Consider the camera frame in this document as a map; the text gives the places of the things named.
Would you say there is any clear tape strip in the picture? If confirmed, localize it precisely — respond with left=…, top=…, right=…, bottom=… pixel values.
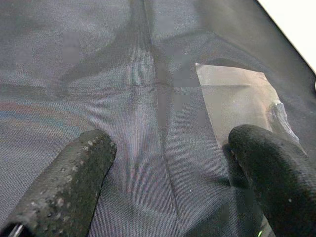
left=195, top=62, right=308, bottom=156

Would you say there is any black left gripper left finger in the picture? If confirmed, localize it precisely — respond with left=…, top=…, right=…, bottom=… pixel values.
left=0, top=128, right=118, bottom=237

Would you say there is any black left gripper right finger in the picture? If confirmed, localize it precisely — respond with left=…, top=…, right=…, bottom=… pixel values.
left=228, top=124, right=316, bottom=237

